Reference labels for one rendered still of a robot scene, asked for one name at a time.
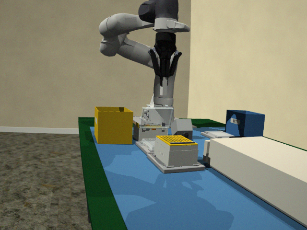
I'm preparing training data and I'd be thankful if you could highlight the yellow open-top bin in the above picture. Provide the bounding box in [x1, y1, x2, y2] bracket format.
[94, 107, 133, 144]

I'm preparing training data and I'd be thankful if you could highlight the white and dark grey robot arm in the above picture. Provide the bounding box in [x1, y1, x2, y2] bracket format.
[99, 0, 190, 108]

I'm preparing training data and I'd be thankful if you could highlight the blue bench mat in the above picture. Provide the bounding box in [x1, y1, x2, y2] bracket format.
[90, 126, 307, 230]

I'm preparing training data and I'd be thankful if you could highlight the blue open-top bin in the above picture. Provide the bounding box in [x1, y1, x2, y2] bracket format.
[225, 110, 265, 137]

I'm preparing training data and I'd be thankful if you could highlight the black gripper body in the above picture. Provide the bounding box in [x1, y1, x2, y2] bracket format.
[154, 32, 177, 57]

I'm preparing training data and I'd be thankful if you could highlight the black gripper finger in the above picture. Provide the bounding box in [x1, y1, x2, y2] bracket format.
[165, 47, 182, 95]
[148, 47, 165, 95]

